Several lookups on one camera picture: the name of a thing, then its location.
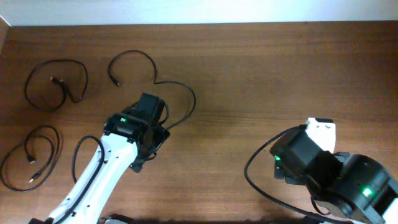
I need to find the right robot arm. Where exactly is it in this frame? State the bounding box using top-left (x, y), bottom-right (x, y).
top-left (270, 129), bottom-right (397, 223)

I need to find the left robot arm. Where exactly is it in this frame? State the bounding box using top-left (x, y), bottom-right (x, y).
top-left (44, 93), bottom-right (170, 223)

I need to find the black usb cable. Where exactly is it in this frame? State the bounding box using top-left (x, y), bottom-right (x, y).
top-left (107, 49), bottom-right (197, 131)
top-left (0, 124), bottom-right (60, 192)
top-left (24, 58), bottom-right (90, 113)

